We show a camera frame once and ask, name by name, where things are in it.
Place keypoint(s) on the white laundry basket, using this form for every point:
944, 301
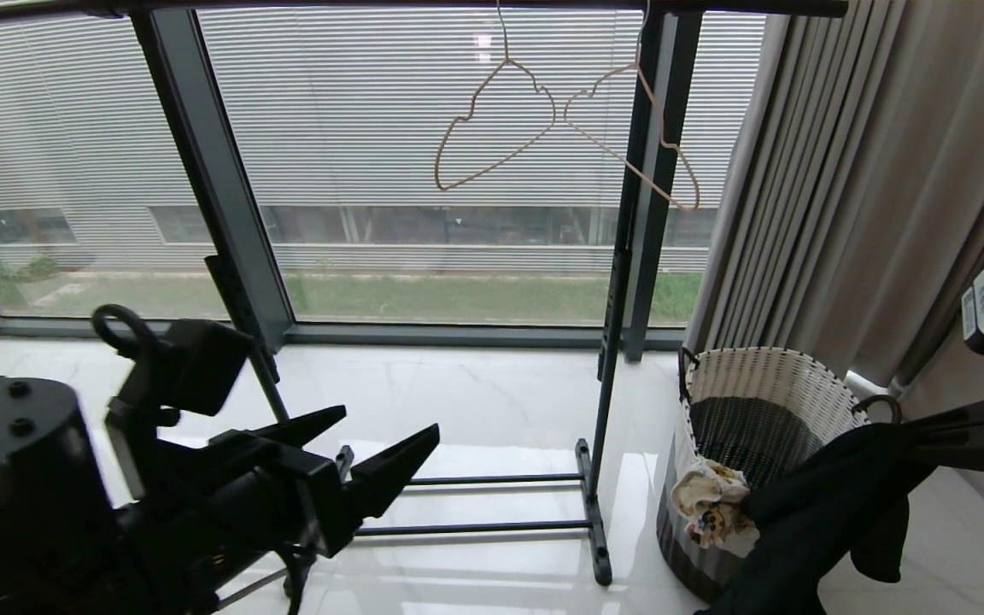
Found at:
765, 376

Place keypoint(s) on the black clothes rack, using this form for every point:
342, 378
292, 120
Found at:
599, 512

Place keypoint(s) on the beige curtain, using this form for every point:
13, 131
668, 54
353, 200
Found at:
868, 171

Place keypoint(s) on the black short-sleeved shirt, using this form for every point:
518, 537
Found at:
808, 530

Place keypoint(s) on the cream printed garment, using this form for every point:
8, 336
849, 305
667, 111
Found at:
714, 504

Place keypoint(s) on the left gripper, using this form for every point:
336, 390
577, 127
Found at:
244, 512

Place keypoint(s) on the pink clothes hanger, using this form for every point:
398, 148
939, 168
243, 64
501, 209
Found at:
500, 156
629, 166

